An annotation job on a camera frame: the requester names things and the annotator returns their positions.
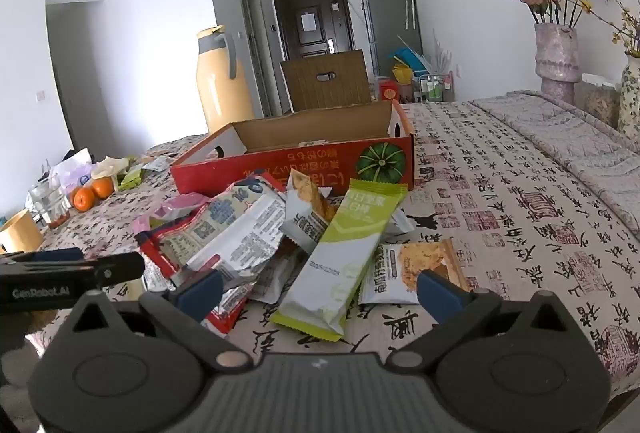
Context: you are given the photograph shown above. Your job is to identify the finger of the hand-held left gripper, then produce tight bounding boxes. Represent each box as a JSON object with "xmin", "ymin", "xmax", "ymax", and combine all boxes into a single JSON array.
[
  {"xmin": 94, "ymin": 253, "xmax": 147, "ymax": 288},
  {"xmin": 0, "ymin": 247, "xmax": 86, "ymax": 265}
]

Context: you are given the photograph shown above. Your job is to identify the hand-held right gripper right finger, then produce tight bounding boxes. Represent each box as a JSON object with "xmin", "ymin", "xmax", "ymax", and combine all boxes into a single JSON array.
[{"xmin": 390, "ymin": 269, "xmax": 576, "ymax": 370}]

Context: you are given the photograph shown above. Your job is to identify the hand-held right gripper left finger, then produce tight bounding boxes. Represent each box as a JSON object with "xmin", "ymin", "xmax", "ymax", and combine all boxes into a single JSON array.
[{"xmin": 69, "ymin": 269, "xmax": 251, "ymax": 371}]

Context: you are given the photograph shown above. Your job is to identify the white orange snack packet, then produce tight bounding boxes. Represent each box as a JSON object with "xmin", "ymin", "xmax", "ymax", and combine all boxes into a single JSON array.
[{"xmin": 357, "ymin": 240, "xmax": 472, "ymax": 306}]

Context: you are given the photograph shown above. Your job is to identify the pink snack packet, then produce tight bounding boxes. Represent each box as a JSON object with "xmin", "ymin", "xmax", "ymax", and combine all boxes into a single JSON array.
[{"xmin": 134, "ymin": 193, "xmax": 213, "ymax": 235}]

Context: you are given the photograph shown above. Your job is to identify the large red white snack bag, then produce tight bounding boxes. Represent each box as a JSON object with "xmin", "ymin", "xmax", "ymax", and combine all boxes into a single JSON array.
[{"xmin": 136, "ymin": 173, "xmax": 291, "ymax": 335}]

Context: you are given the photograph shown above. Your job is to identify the long green snack packet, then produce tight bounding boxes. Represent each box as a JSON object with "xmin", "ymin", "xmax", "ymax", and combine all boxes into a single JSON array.
[{"xmin": 270, "ymin": 179, "xmax": 410, "ymax": 342}]

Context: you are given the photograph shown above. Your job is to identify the silver white snack packet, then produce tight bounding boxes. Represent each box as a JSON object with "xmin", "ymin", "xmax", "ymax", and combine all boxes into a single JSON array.
[{"xmin": 280, "ymin": 200, "xmax": 333, "ymax": 247}]

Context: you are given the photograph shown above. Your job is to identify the orange biscuit snack packet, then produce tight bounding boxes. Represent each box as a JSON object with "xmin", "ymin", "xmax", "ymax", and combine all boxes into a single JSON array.
[{"xmin": 287, "ymin": 170, "xmax": 337, "ymax": 225}]

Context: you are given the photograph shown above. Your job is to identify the red printed cardboard box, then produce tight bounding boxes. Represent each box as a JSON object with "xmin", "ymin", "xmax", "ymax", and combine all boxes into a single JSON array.
[{"xmin": 170, "ymin": 100, "xmax": 415, "ymax": 196}]

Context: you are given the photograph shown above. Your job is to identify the round wooden container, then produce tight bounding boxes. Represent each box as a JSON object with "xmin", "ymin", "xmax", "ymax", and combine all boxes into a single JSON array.
[{"xmin": 0, "ymin": 209, "xmax": 45, "ymax": 255}]

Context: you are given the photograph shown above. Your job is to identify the clear glass cup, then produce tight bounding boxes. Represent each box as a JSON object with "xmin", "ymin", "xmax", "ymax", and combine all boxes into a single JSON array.
[{"xmin": 27, "ymin": 178, "xmax": 71, "ymax": 229}]

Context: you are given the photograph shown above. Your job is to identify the purple white bag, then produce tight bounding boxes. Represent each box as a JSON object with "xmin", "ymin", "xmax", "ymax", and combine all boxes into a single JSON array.
[{"xmin": 49, "ymin": 152, "xmax": 94, "ymax": 190}]

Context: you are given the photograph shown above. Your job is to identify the small green snack packet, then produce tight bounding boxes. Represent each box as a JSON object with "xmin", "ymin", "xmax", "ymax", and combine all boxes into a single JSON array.
[{"xmin": 117, "ymin": 163, "xmax": 147, "ymax": 190}]

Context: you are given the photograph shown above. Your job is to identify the white crumpled plastic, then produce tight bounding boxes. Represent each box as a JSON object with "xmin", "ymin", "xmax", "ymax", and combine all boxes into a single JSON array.
[{"xmin": 91, "ymin": 156, "xmax": 132, "ymax": 180}]

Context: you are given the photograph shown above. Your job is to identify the printed calligraphy tablecloth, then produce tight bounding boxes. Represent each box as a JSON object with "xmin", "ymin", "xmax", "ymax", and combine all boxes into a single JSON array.
[{"xmin": 0, "ymin": 100, "xmax": 640, "ymax": 416}]

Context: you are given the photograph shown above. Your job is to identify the yellow thermos jug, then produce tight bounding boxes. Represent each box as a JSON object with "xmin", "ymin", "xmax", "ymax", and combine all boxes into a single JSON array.
[{"xmin": 196, "ymin": 26, "xmax": 256, "ymax": 136}]

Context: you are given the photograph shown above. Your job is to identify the metal rolling cart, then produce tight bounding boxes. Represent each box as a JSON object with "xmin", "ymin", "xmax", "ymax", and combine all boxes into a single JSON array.
[{"xmin": 410, "ymin": 69, "xmax": 454, "ymax": 104}]

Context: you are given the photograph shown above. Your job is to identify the red gift box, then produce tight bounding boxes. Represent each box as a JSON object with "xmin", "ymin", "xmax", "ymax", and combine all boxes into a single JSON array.
[{"xmin": 377, "ymin": 78, "xmax": 402, "ymax": 102}]

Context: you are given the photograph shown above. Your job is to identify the blue plastic item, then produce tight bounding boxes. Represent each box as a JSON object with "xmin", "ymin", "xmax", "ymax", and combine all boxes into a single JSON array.
[{"xmin": 397, "ymin": 46, "xmax": 427, "ymax": 70}]

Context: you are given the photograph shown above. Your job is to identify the wooden chair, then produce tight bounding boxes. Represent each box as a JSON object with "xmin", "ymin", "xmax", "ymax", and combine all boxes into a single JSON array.
[{"xmin": 279, "ymin": 50, "xmax": 373, "ymax": 114}]

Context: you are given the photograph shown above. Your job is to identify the jar with white lid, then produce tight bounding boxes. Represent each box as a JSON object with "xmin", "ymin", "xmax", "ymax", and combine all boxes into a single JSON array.
[{"xmin": 575, "ymin": 74, "xmax": 622, "ymax": 130}]

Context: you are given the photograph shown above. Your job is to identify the pink ribbed vase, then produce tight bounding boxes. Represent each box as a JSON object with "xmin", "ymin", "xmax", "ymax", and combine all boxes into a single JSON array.
[{"xmin": 534, "ymin": 23, "xmax": 581, "ymax": 106}]

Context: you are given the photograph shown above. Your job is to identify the patterned tall vase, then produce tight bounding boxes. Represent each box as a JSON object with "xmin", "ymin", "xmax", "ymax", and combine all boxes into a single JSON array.
[{"xmin": 617, "ymin": 53, "xmax": 640, "ymax": 140}]

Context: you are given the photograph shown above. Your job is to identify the grey refrigerator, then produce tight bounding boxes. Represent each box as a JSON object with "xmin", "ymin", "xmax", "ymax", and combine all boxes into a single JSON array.
[{"xmin": 357, "ymin": 0, "xmax": 424, "ymax": 80}]

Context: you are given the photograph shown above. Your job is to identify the dark entrance door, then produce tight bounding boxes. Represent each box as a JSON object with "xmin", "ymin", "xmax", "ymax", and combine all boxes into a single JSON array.
[{"xmin": 272, "ymin": 0, "xmax": 356, "ymax": 62}]

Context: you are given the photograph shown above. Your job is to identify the yellow flower branches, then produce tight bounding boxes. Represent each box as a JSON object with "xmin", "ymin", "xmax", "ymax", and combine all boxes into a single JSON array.
[{"xmin": 600, "ymin": 0, "xmax": 640, "ymax": 58}]

